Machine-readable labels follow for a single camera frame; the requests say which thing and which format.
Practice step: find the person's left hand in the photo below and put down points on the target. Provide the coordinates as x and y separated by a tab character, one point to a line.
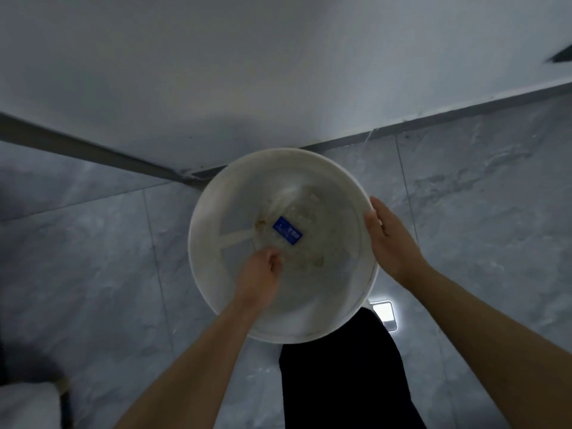
259	281

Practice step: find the person's right hand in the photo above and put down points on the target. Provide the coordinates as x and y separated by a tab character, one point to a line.
395	250

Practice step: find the clear plastic water bottle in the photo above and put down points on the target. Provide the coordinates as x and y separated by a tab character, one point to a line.
287	230

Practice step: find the white plastic bucket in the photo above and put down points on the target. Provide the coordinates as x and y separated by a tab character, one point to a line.
214	227

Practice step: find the person's left forearm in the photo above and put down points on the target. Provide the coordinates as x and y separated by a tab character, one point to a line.
192	375

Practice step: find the person's right forearm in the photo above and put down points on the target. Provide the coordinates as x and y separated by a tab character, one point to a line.
491	344

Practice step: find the person's black trousers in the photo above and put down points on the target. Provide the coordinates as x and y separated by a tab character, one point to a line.
348	379

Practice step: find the grey baseboard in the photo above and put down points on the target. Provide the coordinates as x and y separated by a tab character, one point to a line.
447	113

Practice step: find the grey door frame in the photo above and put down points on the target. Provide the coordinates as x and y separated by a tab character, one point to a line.
89	151

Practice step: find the small black wall plate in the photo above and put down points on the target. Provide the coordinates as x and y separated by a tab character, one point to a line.
562	54

